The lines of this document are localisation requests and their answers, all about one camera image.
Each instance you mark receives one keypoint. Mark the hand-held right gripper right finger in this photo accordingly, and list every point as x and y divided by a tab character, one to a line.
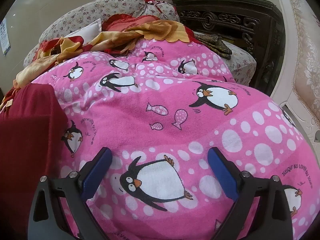
223	175

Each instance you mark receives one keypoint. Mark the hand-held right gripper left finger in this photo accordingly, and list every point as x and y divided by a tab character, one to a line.
96	175

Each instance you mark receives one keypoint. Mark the dark red garment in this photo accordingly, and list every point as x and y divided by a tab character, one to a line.
25	130

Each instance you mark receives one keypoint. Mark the pink penguin print blanket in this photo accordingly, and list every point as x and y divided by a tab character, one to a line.
162	135

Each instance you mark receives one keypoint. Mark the brown patterned cloth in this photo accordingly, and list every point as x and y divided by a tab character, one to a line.
212	41

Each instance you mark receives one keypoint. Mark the white armchair with beige upholstery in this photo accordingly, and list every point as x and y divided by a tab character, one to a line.
305	55

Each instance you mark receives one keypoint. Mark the white pillow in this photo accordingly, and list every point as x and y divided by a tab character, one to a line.
90	30

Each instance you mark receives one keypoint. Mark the red and yellow blanket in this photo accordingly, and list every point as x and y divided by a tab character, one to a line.
150	31

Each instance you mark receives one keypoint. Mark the red frilled pillow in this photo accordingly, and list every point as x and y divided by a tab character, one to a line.
130	21

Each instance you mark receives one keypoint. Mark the dark wooden headboard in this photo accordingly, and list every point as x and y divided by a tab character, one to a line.
225	17

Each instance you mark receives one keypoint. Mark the blue-edged wall calendar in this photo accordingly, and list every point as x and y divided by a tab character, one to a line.
5	37

